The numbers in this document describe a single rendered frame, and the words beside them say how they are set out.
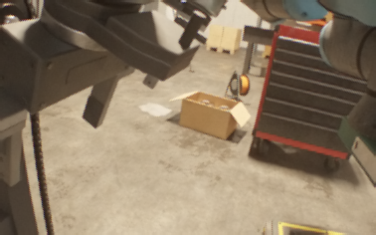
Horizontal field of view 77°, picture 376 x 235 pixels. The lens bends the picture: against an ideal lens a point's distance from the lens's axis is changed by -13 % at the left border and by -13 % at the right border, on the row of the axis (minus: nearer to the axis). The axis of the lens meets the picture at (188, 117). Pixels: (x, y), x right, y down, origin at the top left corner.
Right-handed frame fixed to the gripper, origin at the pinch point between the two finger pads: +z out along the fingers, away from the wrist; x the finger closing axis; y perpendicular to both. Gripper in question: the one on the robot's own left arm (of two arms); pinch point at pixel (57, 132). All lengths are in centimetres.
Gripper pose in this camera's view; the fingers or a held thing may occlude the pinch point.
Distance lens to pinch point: 31.8
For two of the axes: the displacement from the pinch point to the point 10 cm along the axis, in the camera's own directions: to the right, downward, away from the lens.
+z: -4.5, 7.1, 5.5
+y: -8.0, -5.9, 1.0
